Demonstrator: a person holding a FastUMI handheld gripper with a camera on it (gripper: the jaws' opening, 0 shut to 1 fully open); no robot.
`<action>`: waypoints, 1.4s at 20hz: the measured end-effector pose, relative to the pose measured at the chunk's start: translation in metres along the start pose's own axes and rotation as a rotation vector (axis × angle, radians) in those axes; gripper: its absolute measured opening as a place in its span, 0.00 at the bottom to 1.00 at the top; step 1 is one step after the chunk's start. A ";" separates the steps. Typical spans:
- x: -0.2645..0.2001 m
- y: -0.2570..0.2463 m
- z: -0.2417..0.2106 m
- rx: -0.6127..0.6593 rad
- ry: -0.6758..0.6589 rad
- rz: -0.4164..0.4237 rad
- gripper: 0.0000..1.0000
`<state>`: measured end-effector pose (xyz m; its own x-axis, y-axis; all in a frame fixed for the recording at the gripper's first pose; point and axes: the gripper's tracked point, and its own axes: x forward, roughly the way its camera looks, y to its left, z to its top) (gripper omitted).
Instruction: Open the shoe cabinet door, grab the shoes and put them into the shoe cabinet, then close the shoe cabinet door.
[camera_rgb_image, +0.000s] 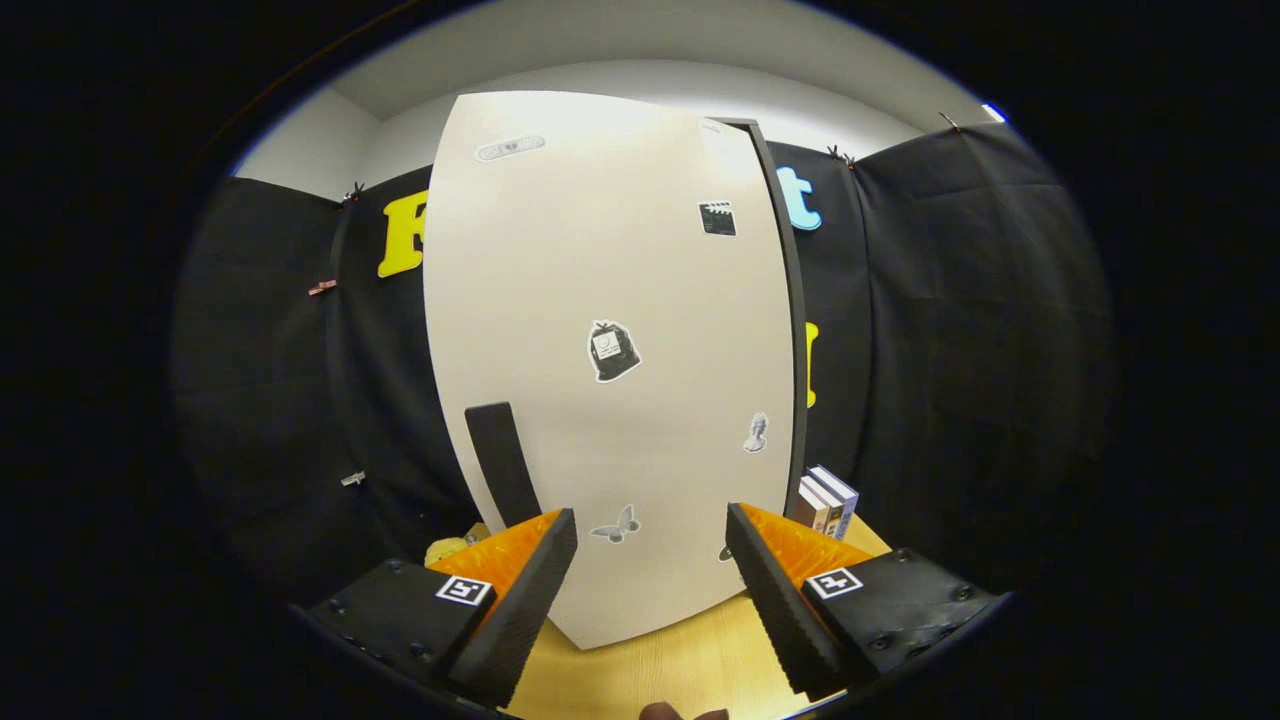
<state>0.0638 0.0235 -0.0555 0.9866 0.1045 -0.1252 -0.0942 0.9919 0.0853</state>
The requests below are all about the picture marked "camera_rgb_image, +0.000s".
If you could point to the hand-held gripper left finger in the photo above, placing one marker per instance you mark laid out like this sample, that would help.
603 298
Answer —
520 610

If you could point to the white blue book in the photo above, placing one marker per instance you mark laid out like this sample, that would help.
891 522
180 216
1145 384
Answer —
840 495

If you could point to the grey shoe cabinet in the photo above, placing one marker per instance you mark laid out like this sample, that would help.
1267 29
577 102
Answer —
800 350

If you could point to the white brown book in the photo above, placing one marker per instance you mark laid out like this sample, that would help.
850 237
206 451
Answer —
810 505

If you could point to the brown wooden clip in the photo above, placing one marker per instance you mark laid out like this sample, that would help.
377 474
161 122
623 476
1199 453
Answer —
322 288

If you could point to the small ceiling light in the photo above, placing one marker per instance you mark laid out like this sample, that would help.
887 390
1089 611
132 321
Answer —
995 112

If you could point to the beige shoe cabinet door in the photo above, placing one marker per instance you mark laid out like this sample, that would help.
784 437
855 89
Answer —
600 250

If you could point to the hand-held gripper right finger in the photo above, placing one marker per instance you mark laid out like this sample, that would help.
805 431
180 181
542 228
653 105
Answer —
775 600

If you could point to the black backdrop cloth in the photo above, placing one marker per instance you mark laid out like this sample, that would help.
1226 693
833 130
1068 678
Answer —
950 350

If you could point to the yellow plush toy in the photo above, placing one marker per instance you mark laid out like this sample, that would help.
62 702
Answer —
445 548

